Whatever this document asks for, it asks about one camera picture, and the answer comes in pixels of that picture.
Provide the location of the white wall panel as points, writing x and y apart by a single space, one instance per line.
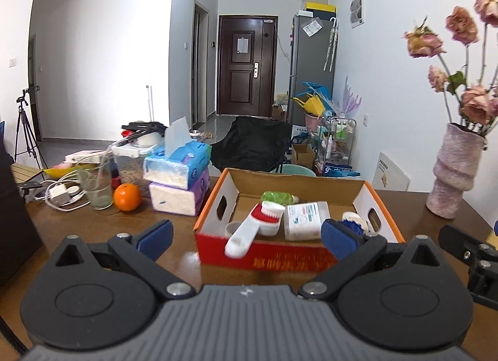
358 10

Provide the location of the blue tissue pack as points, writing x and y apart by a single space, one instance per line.
186 166

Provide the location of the black camera tripod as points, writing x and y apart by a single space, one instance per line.
24 127

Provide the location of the dark brown entrance door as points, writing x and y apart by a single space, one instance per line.
241 88

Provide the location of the clear plastic bag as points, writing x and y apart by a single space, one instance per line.
312 28

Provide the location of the green plastic basin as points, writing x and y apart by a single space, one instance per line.
299 170

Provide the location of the blue plastic dustpan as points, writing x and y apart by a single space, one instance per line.
317 87

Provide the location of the pink textured vase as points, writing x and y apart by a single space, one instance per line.
453 174

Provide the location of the black folded metal stand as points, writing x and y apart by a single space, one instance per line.
144 127

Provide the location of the white mop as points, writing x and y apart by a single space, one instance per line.
149 104

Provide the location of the blue and white round brush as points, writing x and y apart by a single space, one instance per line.
354 221

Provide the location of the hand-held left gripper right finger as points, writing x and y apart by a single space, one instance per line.
338 238

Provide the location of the glass cup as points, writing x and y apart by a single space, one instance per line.
97 189

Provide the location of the orange fruit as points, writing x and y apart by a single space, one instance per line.
127 197

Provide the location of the orange-rimmed cardboard box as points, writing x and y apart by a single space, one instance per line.
272 258

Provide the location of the white brush with red bristles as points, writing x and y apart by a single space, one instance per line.
249 228

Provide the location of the purple hangers bundle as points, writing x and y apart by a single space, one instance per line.
350 100

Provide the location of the dark case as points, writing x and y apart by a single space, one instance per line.
15 228

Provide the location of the purple tissue pack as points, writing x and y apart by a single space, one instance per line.
175 199

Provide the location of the white and blue bag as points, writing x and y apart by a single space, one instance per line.
338 172

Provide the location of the wooden folding table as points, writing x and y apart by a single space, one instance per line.
27 174

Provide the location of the brown cardboard carton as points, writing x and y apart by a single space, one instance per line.
280 110

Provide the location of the green plastic bottle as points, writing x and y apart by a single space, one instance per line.
278 197

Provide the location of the grey interior door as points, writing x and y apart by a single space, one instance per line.
200 69

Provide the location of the black folding chair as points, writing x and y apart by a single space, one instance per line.
249 147

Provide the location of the pink plastic bucket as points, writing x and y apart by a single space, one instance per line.
313 121

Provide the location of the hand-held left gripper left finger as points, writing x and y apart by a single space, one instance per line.
155 238

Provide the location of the yellow box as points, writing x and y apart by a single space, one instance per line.
321 7

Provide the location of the clear plastic storage container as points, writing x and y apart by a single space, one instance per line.
132 166

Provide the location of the small open cardboard box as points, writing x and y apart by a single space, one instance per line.
303 156

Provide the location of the white flat box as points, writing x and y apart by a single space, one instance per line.
85 156

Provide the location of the white flat board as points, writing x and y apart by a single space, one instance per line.
391 174

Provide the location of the grey refrigerator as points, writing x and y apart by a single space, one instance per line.
311 65

